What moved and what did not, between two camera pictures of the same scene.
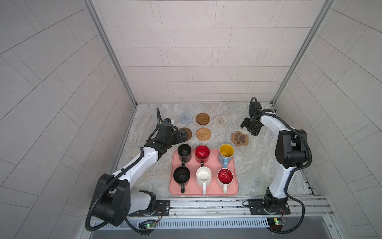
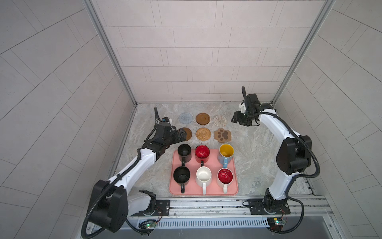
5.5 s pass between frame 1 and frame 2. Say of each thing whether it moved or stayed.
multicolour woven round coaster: stayed
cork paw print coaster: moved
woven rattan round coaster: stayed
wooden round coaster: stayed
